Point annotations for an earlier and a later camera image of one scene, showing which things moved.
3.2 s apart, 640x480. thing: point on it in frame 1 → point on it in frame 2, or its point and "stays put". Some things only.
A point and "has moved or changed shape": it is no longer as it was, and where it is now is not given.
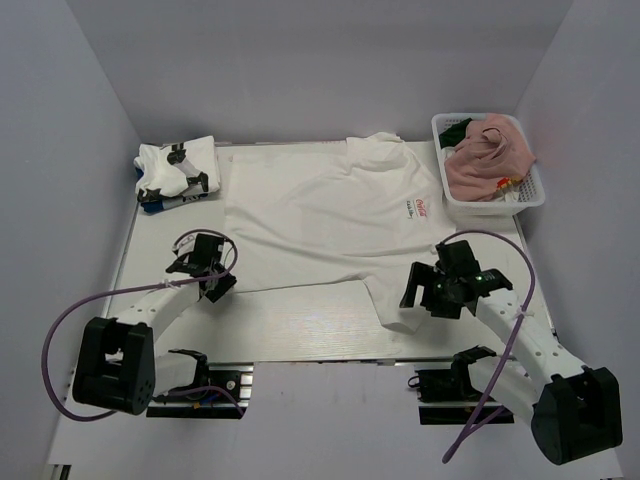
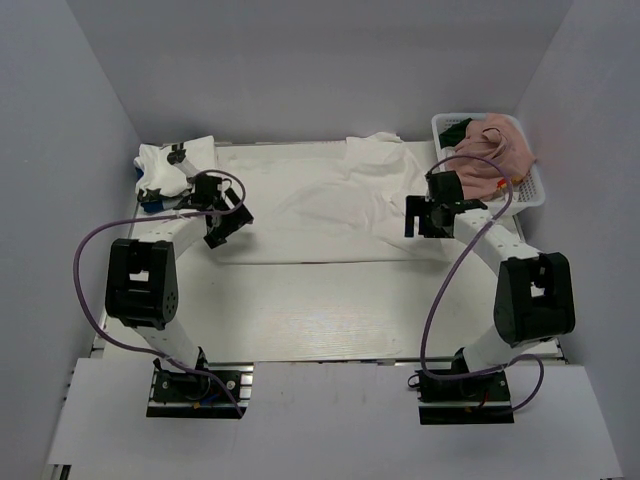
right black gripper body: x=438 y=295 → x=423 y=206
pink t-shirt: x=495 y=148 stays put
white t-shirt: x=507 y=188 stays put
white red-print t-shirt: x=361 y=210 has moved or changed shape
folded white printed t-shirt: x=177 y=169 stays put
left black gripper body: x=223 y=283 → x=228 y=224
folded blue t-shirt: x=154 y=205 stays put
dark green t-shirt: x=453 y=134 stays put
